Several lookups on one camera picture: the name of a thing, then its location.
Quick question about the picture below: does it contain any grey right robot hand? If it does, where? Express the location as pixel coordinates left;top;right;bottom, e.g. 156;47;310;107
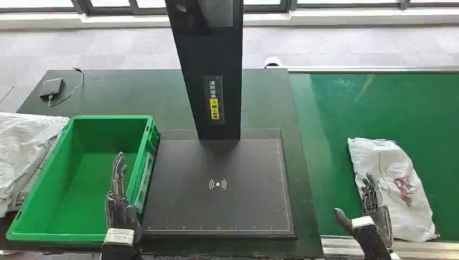
333;172;395;249

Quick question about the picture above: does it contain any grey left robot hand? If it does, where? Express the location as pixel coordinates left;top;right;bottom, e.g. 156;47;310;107
104;152;143;234

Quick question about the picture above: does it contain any white parcel with maroon smear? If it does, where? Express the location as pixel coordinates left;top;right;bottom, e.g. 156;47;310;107
347;137;439;243

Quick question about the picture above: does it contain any white label on crate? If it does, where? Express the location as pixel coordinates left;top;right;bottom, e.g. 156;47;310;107
134;152;155;212

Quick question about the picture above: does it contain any green plastic crate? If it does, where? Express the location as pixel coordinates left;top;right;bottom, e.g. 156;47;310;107
6;114;160;246

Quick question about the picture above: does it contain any green conveyor belt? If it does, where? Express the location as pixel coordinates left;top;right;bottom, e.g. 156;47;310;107
290;71;459;242

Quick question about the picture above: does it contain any large white woven sack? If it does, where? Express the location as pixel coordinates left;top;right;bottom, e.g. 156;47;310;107
0;112;69;218

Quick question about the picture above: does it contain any black power bank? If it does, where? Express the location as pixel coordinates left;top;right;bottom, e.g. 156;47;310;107
38;77;64;99

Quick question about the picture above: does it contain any black yellow warning label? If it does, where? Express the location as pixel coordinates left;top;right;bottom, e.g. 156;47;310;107
204;75;225;125

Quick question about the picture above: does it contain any black scanner column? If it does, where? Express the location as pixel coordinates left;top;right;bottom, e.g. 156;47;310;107
164;0;245;141

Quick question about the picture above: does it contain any white conveyor roller end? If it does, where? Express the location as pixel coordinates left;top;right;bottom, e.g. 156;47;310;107
264;56;287;69

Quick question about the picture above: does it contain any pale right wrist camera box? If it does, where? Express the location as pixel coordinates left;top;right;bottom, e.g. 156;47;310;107
351;216;376;230

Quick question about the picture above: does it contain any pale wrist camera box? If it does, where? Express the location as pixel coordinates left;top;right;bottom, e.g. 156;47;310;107
103;227;136;247
351;216;376;230

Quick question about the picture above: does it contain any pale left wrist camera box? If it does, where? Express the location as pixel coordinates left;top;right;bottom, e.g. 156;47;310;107
103;227;136;247

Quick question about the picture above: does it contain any silver conveyor side rail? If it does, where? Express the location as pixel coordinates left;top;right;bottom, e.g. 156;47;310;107
320;235;459;260
286;66;459;75

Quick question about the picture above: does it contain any thin black cable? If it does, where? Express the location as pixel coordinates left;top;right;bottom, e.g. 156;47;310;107
47;67;84;108

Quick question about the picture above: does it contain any dark window frame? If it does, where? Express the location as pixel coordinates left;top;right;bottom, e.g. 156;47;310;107
0;0;459;16

